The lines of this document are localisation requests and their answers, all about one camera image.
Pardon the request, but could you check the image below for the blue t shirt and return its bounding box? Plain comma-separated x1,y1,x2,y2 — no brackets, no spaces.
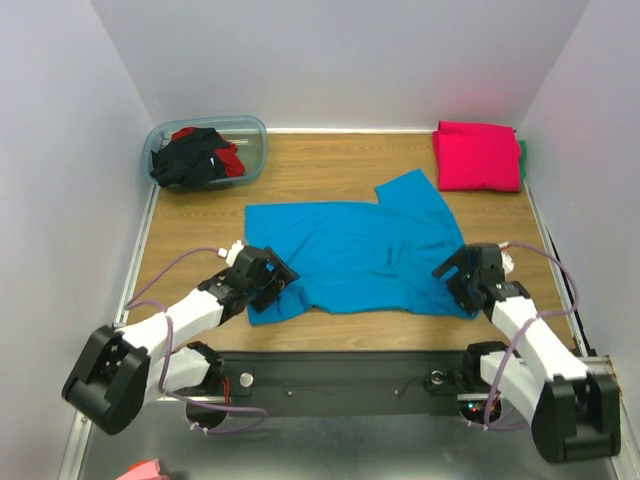
245,169,469,326

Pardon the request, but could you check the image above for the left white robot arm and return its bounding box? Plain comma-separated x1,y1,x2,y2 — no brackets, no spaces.
61,241,299,435

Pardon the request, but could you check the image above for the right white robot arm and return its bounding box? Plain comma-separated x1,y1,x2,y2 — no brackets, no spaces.
432,243,622,463

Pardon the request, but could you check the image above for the folded pink t shirt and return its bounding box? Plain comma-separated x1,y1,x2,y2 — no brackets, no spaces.
432,121,522,193

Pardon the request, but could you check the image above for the red t shirt in bin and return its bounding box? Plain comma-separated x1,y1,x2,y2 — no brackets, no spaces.
171,126,246,177

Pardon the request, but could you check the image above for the black t shirt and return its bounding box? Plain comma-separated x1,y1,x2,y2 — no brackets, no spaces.
151,139,227,189

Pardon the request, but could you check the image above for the folded green t shirt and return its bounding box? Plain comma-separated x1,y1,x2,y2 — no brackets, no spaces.
518,140,527,185

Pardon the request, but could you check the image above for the clear blue plastic bin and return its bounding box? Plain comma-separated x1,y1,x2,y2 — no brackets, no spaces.
142,115,268,192

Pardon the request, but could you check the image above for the pink cloth at bottom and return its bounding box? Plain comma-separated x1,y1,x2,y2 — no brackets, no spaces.
117,459,165,480

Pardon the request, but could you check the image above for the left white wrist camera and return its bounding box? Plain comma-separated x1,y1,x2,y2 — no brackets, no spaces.
216,239,248,266

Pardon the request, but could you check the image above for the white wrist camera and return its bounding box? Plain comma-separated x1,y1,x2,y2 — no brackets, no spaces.
216,239,248,266
498,242,515,275

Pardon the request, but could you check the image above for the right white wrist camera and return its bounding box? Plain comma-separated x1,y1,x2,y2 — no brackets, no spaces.
498,242,515,275

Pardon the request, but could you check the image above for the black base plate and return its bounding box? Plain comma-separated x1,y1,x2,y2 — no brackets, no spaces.
102,349,521,419

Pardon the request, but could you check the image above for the aluminium frame rail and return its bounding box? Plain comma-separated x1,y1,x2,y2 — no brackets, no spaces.
79,189,161,401

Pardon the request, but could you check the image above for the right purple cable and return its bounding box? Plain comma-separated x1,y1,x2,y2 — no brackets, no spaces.
464,242,581,432

